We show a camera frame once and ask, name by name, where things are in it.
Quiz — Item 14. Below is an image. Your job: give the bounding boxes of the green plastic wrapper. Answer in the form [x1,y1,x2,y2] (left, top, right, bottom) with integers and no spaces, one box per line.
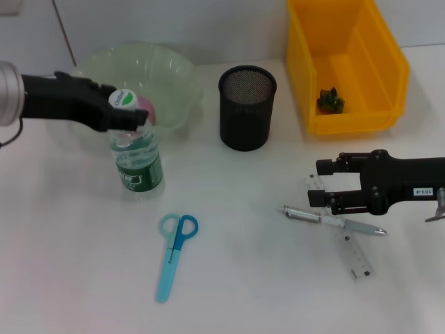
[316,86,347,115]

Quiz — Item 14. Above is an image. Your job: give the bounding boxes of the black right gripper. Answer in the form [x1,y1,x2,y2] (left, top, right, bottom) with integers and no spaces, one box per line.
[307,149,445,216]

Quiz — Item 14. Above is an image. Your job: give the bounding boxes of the translucent green fruit bowl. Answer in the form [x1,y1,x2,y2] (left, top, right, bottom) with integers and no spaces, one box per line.
[71,41,204,136]

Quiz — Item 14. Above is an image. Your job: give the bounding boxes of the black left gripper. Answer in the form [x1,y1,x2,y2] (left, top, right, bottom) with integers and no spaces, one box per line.
[20,71,149,134]

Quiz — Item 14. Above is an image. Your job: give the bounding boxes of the black mesh pen holder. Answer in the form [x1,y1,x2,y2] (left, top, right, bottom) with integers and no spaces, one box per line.
[218,65,278,152]

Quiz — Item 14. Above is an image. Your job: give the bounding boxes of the silver white pen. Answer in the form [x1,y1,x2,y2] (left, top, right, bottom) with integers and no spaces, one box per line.
[277,204,387,236]

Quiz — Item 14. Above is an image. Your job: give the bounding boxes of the pink peach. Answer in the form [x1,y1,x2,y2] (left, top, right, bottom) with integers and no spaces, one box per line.
[137,96,156,126]

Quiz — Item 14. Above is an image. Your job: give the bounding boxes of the blue and teal scissors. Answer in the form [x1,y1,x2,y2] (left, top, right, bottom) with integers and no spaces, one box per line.
[155,214,200,303]

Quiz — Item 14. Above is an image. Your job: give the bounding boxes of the yellow plastic bin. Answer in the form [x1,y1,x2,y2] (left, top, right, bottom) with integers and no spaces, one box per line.
[286,0,410,136]

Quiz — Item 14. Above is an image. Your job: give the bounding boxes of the clear plastic ruler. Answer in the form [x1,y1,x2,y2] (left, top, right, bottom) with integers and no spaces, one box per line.
[301,173,375,283]

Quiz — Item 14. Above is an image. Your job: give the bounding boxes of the clear green-label water bottle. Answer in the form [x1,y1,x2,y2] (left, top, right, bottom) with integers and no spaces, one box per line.
[107,88,164,202]

